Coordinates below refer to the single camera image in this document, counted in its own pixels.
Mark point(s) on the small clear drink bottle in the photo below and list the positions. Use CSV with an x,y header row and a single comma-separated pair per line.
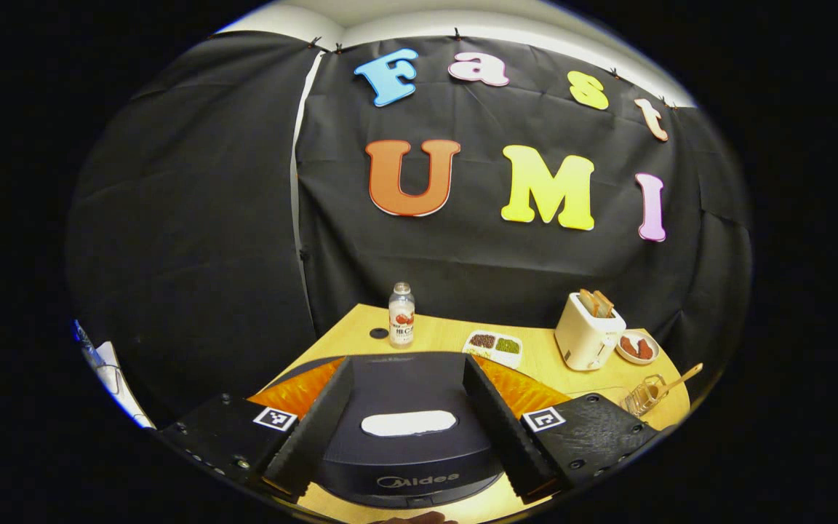
x,y
401,320

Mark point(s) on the toast slice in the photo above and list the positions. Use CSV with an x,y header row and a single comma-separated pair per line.
x,y
604,302
588,302

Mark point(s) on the red meat slice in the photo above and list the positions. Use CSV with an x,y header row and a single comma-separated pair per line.
x,y
628,346
645,351

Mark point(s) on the white plate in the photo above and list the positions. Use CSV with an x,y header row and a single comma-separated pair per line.
x,y
637,360

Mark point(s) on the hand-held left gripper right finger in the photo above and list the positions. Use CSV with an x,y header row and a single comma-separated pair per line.
x,y
503,429

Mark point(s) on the white divided dish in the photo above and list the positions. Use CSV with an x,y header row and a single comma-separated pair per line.
x,y
493,348

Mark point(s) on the black backdrop cloth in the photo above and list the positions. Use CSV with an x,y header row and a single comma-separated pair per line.
x,y
193,218

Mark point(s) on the white plastic device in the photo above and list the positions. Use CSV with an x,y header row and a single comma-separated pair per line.
x,y
117,378

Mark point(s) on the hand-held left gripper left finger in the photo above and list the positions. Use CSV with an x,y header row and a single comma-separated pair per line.
x,y
313,429

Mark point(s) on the white toaster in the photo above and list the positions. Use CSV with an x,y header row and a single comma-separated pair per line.
x,y
586,338

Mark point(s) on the small black disc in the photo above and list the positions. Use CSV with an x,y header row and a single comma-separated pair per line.
x,y
379,333

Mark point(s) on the wooden spoon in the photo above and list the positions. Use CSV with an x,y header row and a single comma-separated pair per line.
x,y
677,380

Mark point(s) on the black silver rice cooker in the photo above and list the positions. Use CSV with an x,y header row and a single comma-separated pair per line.
x,y
408,455

